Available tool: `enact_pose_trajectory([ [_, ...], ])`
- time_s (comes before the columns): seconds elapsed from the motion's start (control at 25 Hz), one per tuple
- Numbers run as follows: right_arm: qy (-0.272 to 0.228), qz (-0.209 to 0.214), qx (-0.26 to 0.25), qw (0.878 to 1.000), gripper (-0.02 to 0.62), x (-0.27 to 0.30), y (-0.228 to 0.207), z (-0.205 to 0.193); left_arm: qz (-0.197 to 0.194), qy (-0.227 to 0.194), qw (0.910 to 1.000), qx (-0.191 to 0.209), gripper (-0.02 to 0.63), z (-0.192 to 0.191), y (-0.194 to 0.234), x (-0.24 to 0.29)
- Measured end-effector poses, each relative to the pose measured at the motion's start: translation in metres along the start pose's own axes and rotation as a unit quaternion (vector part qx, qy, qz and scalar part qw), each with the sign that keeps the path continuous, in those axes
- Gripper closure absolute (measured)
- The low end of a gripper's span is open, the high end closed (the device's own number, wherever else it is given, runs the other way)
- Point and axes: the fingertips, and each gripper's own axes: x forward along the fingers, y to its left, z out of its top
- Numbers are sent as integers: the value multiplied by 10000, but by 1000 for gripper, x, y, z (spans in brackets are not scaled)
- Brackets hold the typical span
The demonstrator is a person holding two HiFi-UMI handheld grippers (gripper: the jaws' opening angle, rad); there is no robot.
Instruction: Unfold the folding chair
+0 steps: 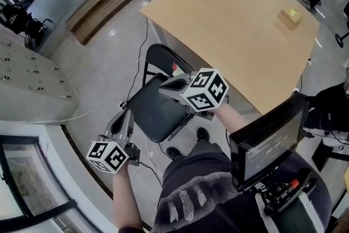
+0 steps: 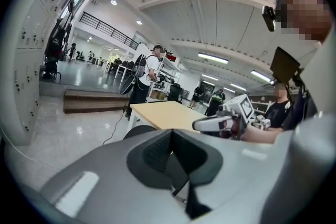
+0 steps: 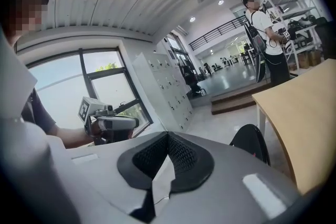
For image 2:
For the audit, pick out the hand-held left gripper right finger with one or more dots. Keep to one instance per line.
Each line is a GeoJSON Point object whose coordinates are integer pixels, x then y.
{"type": "Point", "coordinates": [236, 178]}

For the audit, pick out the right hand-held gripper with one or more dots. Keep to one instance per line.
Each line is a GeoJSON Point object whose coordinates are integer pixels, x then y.
{"type": "Point", "coordinates": [242, 110]}

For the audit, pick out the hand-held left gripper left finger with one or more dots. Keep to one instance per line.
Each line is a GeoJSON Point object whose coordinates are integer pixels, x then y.
{"type": "Point", "coordinates": [105, 178]}

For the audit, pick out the black folding chair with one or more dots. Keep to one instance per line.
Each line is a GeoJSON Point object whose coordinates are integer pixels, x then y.
{"type": "Point", "coordinates": [139, 131]}

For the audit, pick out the person's right forearm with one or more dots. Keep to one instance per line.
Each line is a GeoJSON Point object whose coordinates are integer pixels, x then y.
{"type": "Point", "coordinates": [262, 135]}

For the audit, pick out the black office chair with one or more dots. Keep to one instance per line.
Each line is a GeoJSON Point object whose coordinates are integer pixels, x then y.
{"type": "Point", "coordinates": [175, 91]}

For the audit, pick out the light wooden table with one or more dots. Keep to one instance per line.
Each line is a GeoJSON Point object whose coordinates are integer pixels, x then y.
{"type": "Point", "coordinates": [168, 112]}

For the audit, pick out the long ceiling light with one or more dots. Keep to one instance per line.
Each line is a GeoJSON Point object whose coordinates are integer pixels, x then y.
{"type": "Point", "coordinates": [212, 58]}
{"type": "Point", "coordinates": [237, 87]}
{"type": "Point", "coordinates": [260, 75]}
{"type": "Point", "coordinates": [209, 77]}

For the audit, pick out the white shelf rack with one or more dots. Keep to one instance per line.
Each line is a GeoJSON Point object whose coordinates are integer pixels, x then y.
{"type": "Point", "coordinates": [168, 68]}

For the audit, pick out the brown wooden step platform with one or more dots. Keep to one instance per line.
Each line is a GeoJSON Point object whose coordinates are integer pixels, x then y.
{"type": "Point", "coordinates": [92, 102]}

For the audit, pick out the round black reflector dish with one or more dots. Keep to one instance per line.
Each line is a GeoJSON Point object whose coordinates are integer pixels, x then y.
{"type": "Point", "coordinates": [128, 81]}

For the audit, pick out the black tablet screen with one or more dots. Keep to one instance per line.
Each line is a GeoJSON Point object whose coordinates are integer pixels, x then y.
{"type": "Point", "coordinates": [284, 64]}

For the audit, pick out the round ceiling light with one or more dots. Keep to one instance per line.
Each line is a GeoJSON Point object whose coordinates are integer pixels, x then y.
{"type": "Point", "coordinates": [139, 22]}
{"type": "Point", "coordinates": [113, 2]}

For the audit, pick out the grey locker cabinet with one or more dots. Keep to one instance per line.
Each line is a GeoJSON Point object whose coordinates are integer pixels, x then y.
{"type": "Point", "coordinates": [29, 60]}

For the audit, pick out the person's head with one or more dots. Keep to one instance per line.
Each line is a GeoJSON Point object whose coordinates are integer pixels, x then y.
{"type": "Point", "coordinates": [302, 18]}

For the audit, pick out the black balcony railing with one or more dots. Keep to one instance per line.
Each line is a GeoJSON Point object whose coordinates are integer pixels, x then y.
{"type": "Point", "coordinates": [105, 24]}

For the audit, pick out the black head camera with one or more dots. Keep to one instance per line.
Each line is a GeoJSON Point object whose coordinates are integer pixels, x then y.
{"type": "Point", "coordinates": [269, 19]}

